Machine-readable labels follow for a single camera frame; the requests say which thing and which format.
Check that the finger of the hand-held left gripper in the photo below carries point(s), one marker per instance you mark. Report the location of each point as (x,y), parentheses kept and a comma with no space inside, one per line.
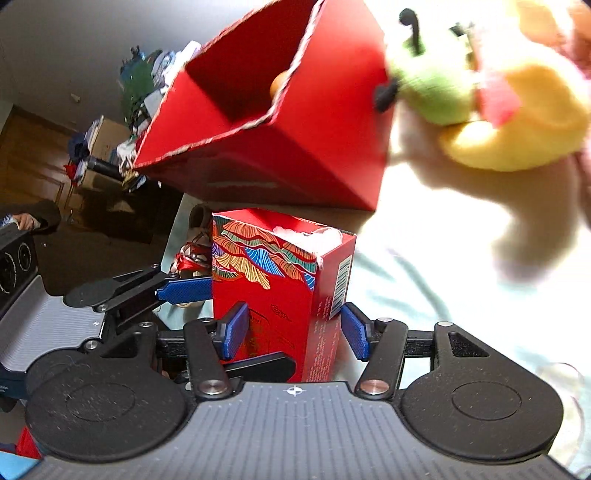
(263,364)
(184,290)

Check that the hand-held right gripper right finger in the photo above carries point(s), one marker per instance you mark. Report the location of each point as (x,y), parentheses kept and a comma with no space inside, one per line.
(355,330)

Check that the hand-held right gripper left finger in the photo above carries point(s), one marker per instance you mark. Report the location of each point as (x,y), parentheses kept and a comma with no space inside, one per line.
(235,330)

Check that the red patterned tissue box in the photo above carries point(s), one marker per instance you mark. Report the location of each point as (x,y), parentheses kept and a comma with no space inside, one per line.
(277,295)

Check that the red cardboard box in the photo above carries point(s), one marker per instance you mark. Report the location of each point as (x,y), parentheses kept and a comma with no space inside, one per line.
(323,152)

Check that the brown gourd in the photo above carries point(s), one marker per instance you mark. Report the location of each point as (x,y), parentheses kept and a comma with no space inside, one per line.
(278,85)

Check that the person's left hand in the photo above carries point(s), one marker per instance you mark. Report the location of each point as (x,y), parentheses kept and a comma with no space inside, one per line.
(27,221)

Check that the wooden panelled door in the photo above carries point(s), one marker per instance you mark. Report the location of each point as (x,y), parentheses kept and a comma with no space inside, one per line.
(32,157)

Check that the green bag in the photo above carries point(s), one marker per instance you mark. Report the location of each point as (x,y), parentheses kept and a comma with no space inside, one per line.
(138,78)

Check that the white crumpled cloth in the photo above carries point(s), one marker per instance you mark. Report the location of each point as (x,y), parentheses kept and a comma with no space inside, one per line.
(178,60)

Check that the green plush toy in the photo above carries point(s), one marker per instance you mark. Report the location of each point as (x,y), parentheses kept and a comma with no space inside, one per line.
(434,87)

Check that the yellow pink plush toy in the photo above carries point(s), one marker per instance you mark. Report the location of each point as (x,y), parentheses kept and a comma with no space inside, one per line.
(531,120)

